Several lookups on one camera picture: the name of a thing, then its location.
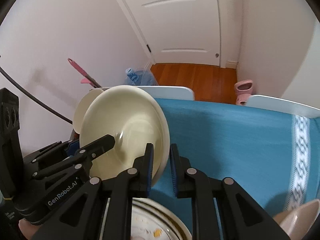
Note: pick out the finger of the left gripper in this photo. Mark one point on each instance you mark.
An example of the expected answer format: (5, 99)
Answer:
(53, 153)
(84, 156)

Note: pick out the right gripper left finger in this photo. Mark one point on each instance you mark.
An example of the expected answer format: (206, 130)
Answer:
(102, 210)

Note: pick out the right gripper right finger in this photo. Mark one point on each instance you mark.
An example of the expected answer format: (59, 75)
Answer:
(221, 209)

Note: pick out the white duck cartoon plate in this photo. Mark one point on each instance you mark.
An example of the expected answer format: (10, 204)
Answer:
(143, 219)

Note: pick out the beige square plastic bowl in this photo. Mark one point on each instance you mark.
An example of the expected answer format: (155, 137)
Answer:
(297, 222)

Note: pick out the cream bowl with duck print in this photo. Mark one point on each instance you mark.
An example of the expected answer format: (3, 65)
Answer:
(134, 118)

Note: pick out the blue patterned tablecloth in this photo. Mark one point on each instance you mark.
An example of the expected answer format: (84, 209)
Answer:
(273, 156)

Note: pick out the black curved rack pole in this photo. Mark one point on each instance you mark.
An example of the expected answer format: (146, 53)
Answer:
(30, 96)

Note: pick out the blue water bottle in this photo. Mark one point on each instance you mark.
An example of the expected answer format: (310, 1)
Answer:
(140, 78)

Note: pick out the pink slippers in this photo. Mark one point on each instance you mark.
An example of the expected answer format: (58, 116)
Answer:
(243, 90)

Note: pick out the white panel door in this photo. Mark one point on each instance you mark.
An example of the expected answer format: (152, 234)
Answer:
(176, 31)

